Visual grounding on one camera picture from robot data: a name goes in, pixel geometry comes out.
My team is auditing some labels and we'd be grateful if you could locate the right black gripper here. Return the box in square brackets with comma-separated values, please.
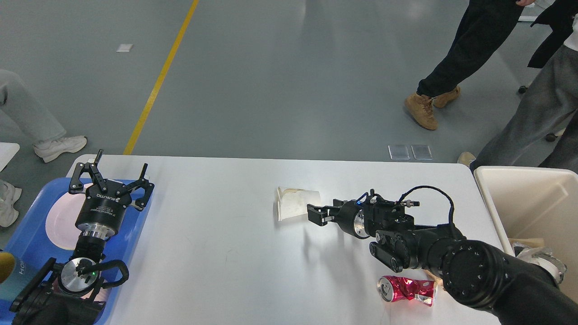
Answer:
[306, 198, 367, 239]

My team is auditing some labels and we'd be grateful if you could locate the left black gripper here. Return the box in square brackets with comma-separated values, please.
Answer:
[68, 149, 155, 238]

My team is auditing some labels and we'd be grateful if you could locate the crushed white paper cup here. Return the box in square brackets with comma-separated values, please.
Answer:
[277, 187, 321, 222]

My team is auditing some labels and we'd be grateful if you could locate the pink plate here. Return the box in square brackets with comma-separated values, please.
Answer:
[45, 193, 85, 251]

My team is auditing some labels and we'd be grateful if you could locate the crushed red soda can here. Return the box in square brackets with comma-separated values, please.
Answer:
[377, 275, 437, 307]

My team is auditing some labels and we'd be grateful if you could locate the teal mug yellow inside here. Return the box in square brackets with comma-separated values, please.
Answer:
[0, 251, 36, 301]

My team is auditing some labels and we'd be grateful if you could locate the brown paper bag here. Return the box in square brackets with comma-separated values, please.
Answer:
[508, 238, 545, 248]

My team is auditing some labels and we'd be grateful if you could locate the foil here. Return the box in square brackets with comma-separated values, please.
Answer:
[513, 243, 567, 285]

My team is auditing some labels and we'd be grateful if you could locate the brown paper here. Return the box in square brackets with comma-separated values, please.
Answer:
[424, 269, 445, 290]

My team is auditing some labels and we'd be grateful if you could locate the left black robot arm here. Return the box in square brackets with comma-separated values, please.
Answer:
[1, 151, 154, 325]

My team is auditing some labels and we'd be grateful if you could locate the person in light jeans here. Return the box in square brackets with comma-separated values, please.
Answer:
[0, 69, 88, 228]

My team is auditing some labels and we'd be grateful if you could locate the metal floor plate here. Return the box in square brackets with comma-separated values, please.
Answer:
[387, 144, 433, 161]

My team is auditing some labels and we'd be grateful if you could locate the white table corner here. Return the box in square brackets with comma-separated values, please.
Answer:
[0, 142, 20, 172]

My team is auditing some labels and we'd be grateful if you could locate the beige plastic bin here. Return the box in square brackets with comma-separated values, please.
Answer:
[474, 167, 578, 301]

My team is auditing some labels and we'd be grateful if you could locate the person in black clothes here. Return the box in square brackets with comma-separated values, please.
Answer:
[404, 0, 533, 131]

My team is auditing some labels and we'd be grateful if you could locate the person in grey trousers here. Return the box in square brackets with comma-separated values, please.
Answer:
[457, 21, 578, 172]

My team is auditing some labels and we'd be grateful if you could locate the black jacket at right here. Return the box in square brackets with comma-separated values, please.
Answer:
[528, 0, 578, 69]

